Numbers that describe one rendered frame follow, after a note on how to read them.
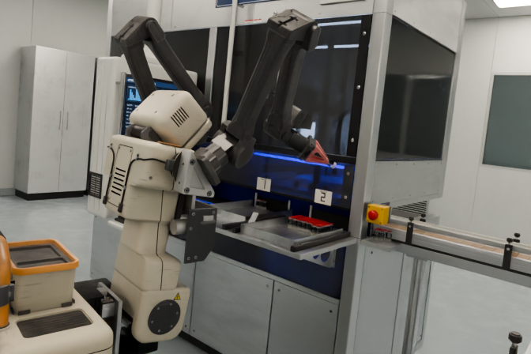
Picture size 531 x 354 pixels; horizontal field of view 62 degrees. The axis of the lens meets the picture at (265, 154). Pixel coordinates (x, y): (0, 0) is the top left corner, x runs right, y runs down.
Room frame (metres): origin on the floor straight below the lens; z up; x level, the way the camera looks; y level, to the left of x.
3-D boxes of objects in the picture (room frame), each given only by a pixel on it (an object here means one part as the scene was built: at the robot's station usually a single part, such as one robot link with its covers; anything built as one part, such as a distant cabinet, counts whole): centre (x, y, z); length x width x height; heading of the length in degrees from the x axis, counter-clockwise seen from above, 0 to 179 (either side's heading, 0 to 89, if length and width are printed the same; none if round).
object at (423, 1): (2.83, 0.06, 1.54); 2.06 x 1.00 x 1.11; 51
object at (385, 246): (1.79, -0.52, 0.87); 0.14 x 0.13 x 0.02; 141
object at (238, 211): (2.05, 0.05, 0.90); 0.34 x 0.26 x 0.04; 141
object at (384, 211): (1.77, -0.48, 1.00); 0.08 x 0.07 x 0.07; 141
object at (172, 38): (2.60, 0.55, 1.51); 0.49 x 0.01 x 0.59; 51
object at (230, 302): (2.83, 0.06, 0.44); 2.06 x 1.00 x 0.88; 51
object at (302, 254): (1.89, -0.04, 0.87); 0.70 x 0.48 x 0.02; 51
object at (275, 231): (1.75, -0.14, 0.90); 0.34 x 0.26 x 0.04; 140
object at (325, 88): (1.97, -0.21, 1.51); 0.43 x 0.01 x 0.59; 51
